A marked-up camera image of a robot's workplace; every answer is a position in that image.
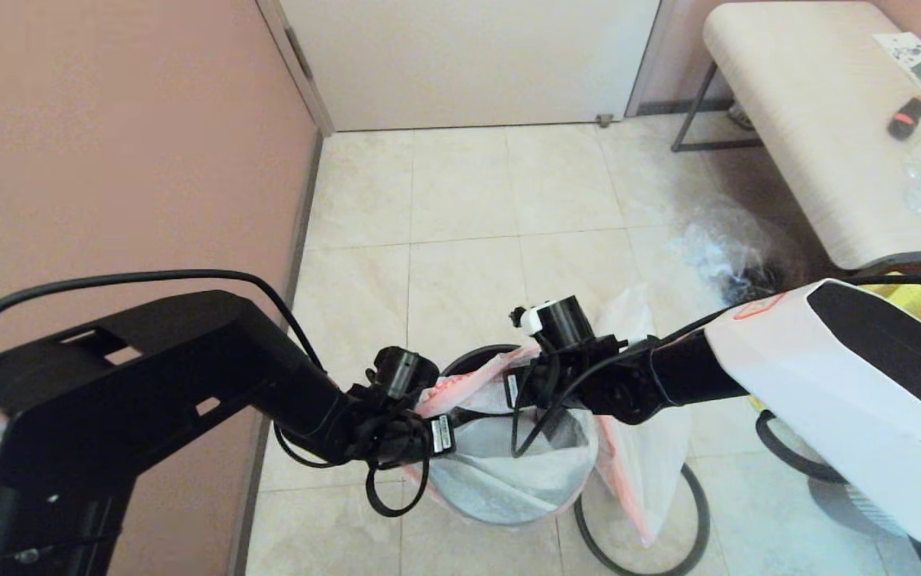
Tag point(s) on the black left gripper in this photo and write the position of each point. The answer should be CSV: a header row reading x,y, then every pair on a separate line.
x,y
396,436

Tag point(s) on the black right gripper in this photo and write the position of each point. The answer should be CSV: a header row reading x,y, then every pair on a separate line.
x,y
604,384

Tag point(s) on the used translucent trash bag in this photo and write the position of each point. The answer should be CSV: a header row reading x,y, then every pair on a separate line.
x,y
644,480

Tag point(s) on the black round trash bin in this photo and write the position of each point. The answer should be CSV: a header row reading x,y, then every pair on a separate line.
x,y
468,357

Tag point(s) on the white red plastic bag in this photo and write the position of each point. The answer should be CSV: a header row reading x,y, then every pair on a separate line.
x,y
500,480

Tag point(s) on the grey ribbed robot base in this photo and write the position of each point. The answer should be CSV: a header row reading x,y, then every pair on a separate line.
x,y
852,504

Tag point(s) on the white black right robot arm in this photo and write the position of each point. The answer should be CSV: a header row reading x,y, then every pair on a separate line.
x,y
828,400

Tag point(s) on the crumpled clear plastic bag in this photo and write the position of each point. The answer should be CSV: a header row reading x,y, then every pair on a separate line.
x,y
716,244

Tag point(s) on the black left wrist motor cylinder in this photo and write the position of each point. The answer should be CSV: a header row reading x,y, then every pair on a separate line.
x,y
404,372

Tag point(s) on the black tangled object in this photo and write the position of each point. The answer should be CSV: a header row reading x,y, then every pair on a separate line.
x,y
752,286

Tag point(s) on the light wood-grain table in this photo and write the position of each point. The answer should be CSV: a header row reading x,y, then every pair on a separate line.
x,y
812,120

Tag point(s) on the white door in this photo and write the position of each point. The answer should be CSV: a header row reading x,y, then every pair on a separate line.
x,y
468,64

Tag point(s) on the black orange marker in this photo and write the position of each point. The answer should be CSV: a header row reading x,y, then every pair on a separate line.
x,y
906,120

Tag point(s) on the black and white booklet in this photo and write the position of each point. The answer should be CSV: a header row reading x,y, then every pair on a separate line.
x,y
912,58

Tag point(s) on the black metal table frame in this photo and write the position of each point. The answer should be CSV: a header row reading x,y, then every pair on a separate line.
x,y
692,109

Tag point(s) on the grey door frame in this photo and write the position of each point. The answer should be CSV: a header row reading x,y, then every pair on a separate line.
x,y
308,88

